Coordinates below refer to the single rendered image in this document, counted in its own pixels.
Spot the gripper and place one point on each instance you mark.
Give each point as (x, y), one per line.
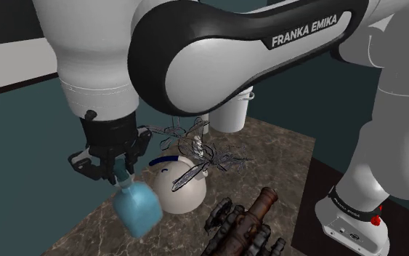
(110, 136)

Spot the white cylindrical pot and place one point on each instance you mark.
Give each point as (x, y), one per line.
(205, 124)

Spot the blue bottle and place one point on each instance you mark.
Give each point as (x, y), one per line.
(137, 209)

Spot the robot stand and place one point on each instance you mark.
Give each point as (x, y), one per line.
(312, 216)

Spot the brown toy cannon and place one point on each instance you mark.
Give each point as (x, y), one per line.
(250, 220)

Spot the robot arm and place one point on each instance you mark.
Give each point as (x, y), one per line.
(94, 53)

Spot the white bucket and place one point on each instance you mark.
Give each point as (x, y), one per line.
(230, 115)

